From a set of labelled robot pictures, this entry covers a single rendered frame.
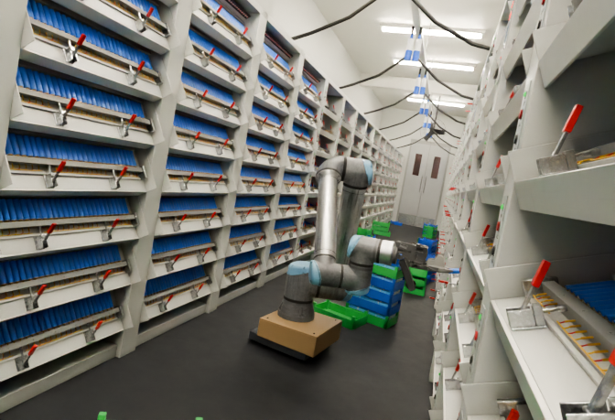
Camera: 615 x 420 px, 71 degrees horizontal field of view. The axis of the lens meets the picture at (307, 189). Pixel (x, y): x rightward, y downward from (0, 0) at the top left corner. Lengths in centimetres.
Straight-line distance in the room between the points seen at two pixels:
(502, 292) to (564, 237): 13
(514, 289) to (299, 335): 145
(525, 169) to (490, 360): 31
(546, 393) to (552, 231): 38
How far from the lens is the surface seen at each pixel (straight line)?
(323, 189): 187
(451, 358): 155
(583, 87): 81
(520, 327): 62
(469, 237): 147
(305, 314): 221
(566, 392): 45
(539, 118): 79
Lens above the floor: 89
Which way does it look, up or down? 2 degrees down
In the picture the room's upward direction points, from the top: 10 degrees clockwise
